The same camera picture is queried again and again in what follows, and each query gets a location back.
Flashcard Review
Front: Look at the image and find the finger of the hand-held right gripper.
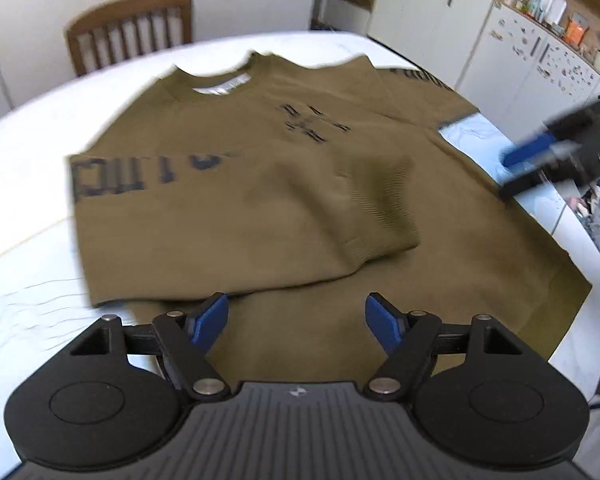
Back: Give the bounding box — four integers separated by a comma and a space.
499, 135, 581, 203

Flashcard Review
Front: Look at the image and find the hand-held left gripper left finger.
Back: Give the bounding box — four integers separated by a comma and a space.
69, 292, 231, 403

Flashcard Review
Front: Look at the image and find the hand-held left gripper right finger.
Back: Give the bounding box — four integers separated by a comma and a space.
364, 291, 522, 403

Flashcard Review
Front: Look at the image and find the olive green sweater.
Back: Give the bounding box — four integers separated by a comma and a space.
66, 51, 594, 395

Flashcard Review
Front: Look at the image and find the white cabinet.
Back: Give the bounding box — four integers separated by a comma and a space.
367, 0, 600, 111

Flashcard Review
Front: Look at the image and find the wooden chair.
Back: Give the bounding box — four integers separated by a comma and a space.
65, 0, 195, 79

